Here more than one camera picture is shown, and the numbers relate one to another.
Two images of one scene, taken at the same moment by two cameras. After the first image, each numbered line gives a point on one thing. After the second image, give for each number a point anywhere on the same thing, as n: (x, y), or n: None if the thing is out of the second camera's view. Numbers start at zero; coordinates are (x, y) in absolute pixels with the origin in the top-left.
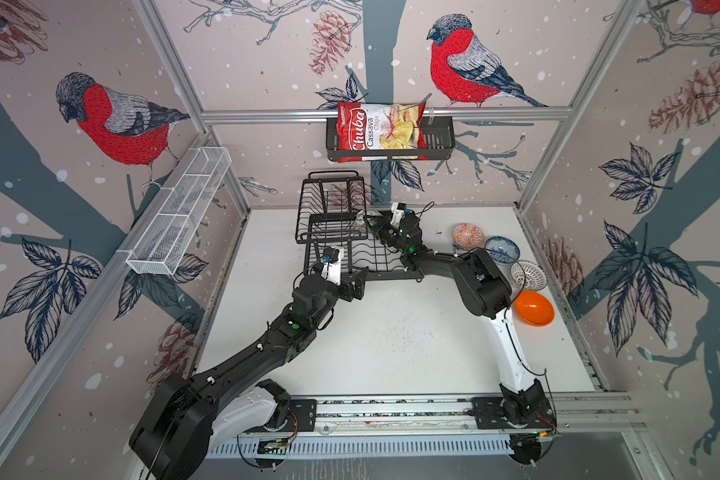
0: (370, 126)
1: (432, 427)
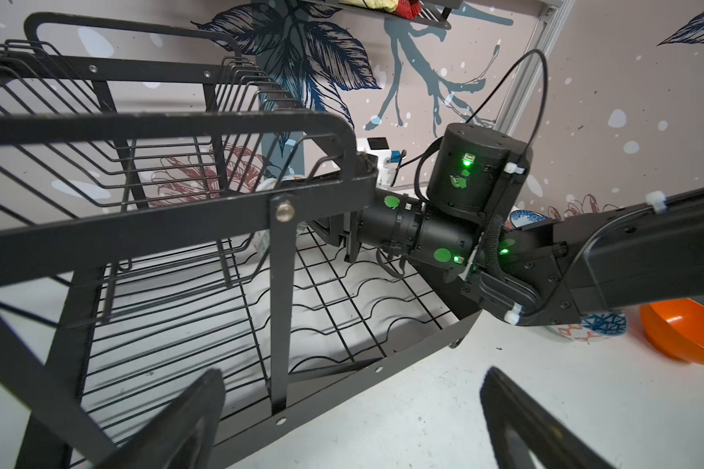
0: (407, 9)
1: None
